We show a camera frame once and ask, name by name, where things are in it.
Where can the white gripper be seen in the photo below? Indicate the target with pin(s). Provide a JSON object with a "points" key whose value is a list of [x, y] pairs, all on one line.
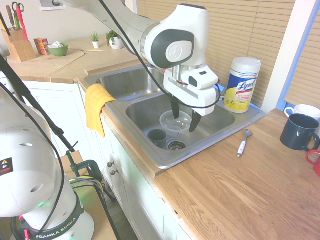
{"points": [[197, 100]]}

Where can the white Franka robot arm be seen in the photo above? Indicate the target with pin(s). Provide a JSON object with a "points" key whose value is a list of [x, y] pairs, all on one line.
{"points": [[172, 27]]}

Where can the metal sink drain strainer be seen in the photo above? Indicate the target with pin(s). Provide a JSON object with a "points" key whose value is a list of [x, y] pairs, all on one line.
{"points": [[176, 145]]}

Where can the stainless steel double sink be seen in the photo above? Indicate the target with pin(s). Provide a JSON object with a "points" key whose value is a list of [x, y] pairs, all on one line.
{"points": [[140, 110]]}

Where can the clear plastic bowl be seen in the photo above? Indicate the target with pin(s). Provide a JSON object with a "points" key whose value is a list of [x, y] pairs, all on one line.
{"points": [[183, 125]]}

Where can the dark grey cup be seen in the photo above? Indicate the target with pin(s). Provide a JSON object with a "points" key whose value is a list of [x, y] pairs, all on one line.
{"points": [[157, 137]]}

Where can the Lysol wipes canister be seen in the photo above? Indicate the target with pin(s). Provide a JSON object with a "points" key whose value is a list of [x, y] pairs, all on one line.
{"points": [[241, 85]]}

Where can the round metal cabinet knob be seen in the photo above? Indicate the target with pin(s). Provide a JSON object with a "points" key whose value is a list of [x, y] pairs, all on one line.
{"points": [[113, 172], [110, 164]]}

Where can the yellow dish cloth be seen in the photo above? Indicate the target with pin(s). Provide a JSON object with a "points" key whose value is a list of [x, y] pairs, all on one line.
{"points": [[96, 105]]}

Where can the bushy plant in white pot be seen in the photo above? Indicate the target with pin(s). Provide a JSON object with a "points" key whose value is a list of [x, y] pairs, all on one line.
{"points": [[115, 41]]}

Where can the green metal clamp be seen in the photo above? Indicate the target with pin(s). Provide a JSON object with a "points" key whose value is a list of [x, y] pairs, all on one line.
{"points": [[85, 166]]}

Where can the dark blue mug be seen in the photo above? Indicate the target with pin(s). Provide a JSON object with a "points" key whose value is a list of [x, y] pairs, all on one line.
{"points": [[297, 135]]}

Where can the small plant in white pot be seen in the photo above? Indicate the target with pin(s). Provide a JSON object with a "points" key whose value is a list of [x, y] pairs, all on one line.
{"points": [[95, 41]]}

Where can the white kitchen cabinet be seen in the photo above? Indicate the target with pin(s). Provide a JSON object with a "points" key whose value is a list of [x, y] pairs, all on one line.
{"points": [[62, 112]]}

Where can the white mug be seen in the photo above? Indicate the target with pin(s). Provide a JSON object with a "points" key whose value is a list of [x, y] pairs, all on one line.
{"points": [[308, 110]]}

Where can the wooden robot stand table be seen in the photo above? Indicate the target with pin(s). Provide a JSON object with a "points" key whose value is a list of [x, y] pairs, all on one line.
{"points": [[92, 215]]}

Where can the red mug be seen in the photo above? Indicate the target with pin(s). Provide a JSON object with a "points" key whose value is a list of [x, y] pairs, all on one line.
{"points": [[315, 162]]}

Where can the green bowl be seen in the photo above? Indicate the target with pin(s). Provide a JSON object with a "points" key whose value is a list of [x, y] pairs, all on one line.
{"points": [[58, 51]]}

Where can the wooden cutting board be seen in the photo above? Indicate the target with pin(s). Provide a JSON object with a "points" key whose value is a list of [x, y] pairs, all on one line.
{"points": [[50, 63]]}

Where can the white crumpled paper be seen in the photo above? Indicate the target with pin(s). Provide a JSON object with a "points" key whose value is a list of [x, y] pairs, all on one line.
{"points": [[55, 45]]}

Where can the orange cardboard box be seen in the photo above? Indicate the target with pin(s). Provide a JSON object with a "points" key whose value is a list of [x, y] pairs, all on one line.
{"points": [[41, 46]]}

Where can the white paper sheet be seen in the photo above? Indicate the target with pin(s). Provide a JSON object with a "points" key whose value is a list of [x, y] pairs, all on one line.
{"points": [[51, 5]]}

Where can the wooden knife block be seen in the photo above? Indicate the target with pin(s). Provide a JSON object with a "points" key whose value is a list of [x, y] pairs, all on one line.
{"points": [[20, 48]]}

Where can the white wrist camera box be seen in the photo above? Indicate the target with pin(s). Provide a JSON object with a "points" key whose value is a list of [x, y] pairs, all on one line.
{"points": [[206, 78]]}

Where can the black camera tripod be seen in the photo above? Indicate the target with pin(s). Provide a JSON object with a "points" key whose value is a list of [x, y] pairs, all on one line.
{"points": [[32, 100]]}

